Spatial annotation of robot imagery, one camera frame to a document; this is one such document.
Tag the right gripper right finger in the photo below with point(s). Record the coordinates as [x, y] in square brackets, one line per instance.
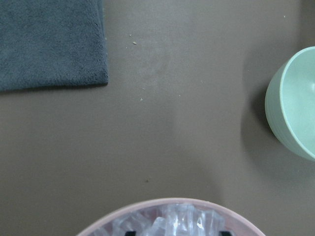
[224, 233]

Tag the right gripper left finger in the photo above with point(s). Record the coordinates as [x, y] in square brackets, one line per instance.
[130, 233]

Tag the clear ice cubes pile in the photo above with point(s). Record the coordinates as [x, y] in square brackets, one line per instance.
[166, 220]

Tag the pink bowl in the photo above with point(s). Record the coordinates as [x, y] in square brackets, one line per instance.
[238, 224]

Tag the mint green bowl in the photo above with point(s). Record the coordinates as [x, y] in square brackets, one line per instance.
[290, 104]

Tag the grey folded cloth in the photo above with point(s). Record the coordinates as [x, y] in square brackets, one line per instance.
[54, 43]

